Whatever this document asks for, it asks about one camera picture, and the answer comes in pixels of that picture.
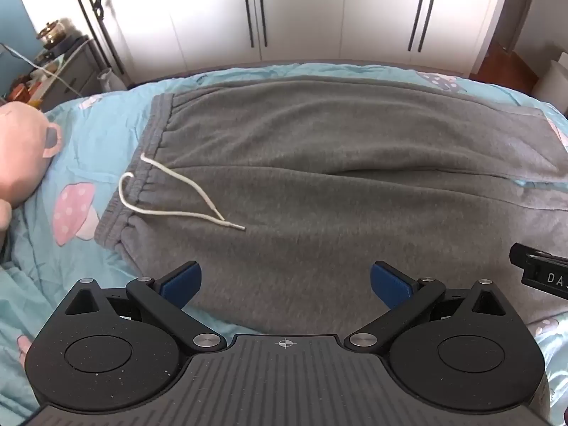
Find grey sweat pants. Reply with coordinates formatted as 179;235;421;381
94;75;568;335

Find white jug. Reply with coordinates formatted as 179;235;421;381
97;68;130;94

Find white bin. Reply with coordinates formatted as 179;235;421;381
530;51;568;114

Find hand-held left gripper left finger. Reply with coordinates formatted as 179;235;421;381
64;261;228;352

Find grey nightstand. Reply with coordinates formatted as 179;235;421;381
27;38;107;111

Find black long wardrobe handle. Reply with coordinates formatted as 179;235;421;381
417;0;443;53
255;0;269;48
240;0;256;49
407;0;430;52
66;0;130;87

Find brown door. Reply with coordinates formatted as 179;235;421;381
492;0;555;56

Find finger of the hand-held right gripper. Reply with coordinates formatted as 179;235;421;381
509;242;568;271

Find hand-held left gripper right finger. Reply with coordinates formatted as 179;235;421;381
348;261;509;352

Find white wardrobe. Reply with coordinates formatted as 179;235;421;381
11;0;511;87

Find white cable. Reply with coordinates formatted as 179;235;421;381
0;35;92;98

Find pink plush toy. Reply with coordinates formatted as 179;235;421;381
0;101;64;249

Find blue mushroom printed blanket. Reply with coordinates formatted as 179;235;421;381
0;62;568;426

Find glass jar on cabinet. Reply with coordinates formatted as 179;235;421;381
36;20;72;49

